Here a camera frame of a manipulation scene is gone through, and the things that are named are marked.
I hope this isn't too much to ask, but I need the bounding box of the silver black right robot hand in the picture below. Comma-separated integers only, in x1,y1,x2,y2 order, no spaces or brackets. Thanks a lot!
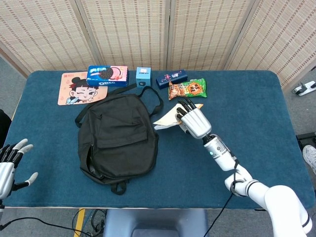
175,98,212,140

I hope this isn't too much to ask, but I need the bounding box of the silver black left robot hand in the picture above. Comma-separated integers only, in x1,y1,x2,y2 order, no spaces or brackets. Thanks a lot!
0,138,39,200

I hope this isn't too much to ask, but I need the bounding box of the white yellow-edged notebook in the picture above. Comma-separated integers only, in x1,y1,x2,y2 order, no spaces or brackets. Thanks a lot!
153,103,204,131

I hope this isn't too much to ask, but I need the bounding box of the green orange snack bag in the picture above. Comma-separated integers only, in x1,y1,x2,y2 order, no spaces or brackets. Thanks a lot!
168,78,207,101

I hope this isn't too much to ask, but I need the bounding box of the black backpack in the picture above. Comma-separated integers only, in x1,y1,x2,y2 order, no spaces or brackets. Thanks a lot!
75,83,164,196

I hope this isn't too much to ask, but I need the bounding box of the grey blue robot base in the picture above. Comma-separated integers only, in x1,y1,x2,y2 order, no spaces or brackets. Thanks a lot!
102,208,210,237

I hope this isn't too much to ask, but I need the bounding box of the black fabric object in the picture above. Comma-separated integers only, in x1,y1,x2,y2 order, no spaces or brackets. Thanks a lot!
0,109,12,149

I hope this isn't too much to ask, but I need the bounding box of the long dark blue box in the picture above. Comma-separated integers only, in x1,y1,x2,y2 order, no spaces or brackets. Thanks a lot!
156,69,188,90

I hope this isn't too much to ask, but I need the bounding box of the blue carpet table cover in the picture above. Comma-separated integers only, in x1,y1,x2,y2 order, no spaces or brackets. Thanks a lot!
0,70,309,210

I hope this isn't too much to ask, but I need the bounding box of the small light blue box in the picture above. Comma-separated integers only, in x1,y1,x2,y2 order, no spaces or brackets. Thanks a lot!
135,67,152,88

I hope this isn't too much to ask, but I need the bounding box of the yellow floor tape strip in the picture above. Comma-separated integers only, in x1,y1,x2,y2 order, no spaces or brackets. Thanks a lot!
74,208,86,237

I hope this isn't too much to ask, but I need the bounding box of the pink cartoon girl mouse pad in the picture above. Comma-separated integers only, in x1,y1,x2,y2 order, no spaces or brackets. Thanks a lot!
57,71,109,106

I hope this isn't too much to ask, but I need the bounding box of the blue Oreo cookie box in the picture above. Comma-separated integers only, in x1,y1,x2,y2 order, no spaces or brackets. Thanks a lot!
86,65,129,87

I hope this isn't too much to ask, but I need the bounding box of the black equipment box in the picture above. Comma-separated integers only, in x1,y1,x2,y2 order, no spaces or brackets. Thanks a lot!
295,132,316,149

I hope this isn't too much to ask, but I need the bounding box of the white power strip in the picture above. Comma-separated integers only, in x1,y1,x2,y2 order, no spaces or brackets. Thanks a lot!
292,80,316,97

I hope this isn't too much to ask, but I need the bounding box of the woven beige folding screen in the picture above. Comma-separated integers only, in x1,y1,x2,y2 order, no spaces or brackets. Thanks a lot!
0,0,316,87

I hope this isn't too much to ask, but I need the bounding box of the white mesh sneaker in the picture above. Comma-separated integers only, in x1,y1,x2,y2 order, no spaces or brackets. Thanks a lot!
302,145,316,175

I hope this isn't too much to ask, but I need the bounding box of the long black floor cable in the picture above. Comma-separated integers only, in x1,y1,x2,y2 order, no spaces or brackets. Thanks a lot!
0,216,93,237

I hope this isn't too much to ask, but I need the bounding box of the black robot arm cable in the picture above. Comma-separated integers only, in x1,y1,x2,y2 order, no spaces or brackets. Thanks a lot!
202,159,245,237

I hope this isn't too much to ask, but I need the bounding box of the black cable bundle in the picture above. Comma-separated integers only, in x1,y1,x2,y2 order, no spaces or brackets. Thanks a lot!
71,208,107,234

